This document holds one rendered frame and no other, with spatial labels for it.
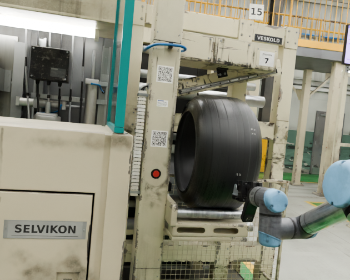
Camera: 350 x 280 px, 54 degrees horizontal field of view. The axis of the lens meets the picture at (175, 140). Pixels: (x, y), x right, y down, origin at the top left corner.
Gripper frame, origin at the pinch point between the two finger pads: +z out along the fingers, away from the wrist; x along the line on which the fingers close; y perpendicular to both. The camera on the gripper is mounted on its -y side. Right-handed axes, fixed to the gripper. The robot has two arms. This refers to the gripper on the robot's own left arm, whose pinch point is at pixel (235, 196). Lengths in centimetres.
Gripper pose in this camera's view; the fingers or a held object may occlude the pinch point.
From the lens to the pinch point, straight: 150.7
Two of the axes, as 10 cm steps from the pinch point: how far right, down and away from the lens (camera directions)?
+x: -9.7, -0.8, -2.3
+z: -2.3, 0.5, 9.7
